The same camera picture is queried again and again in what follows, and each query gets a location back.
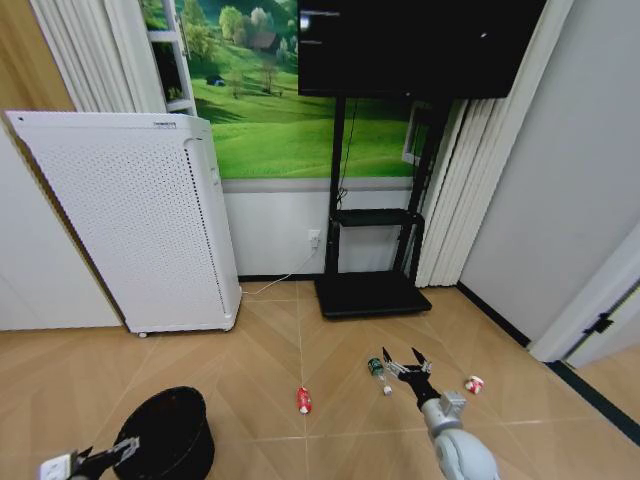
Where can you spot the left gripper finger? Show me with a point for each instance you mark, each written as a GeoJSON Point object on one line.
{"type": "Point", "coordinates": [127, 445]}

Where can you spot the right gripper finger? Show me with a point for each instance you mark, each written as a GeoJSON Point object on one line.
{"type": "Point", "coordinates": [422, 365]}
{"type": "Point", "coordinates": [395, 366]}

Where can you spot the black round trash bin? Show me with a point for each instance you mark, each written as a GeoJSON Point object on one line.
{"type": "Point", "coordinates": [175, 430]}

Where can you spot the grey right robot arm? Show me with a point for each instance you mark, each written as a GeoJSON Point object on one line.
{"type": "Point", "coordinates": [457, 445]}

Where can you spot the pale left robot arm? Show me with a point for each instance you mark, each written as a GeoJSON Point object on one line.
{"type": "Point", "coordinates": [54, 467]}

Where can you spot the black television floor stand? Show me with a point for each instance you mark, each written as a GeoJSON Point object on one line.
{"type": "Point", "coordinates": [372, 300]}

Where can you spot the green plastic bottle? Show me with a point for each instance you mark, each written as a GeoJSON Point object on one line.
{"type": "Point", "coordinates": [376, 368]}

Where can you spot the crumpled red white cup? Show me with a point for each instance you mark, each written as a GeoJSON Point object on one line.
{"type": "Point", "coordinates": [474, 384]}

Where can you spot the red soda can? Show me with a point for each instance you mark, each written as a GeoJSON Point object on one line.
{"type": "Point", "coordinates": [303, 400]}

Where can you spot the white pleated curtain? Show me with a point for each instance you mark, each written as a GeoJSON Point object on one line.
{"type": "Point", "coordinates": [460, 190]}
{"type": "Point", "coordinates": [90, 50]}

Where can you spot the black door hinge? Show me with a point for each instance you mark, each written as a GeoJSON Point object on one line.
{"type": "Point", "coordinates": [600, 323]}

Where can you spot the white perforated air purifier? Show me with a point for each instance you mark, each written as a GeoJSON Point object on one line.
{"type": "Point", "coordinates": [145, 225]}

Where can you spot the black television screen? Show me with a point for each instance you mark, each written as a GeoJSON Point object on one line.
{"type": "Point", "coordinates": [415, 45]}

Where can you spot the white wall power outlet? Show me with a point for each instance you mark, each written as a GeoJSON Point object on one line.
{"type": "Point", "coordinates": [314, 239]}

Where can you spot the white door frame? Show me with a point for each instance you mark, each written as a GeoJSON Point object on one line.
{"type": "Point", "coordinates": [585, 305]}

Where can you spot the green landscape wall mural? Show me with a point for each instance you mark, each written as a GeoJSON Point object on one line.
{"type": "Point", "coordinates": [280, 125]}

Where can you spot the white window frame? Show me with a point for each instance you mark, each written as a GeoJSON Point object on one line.
{"type": "Point", "coordinates": [172, 55]}

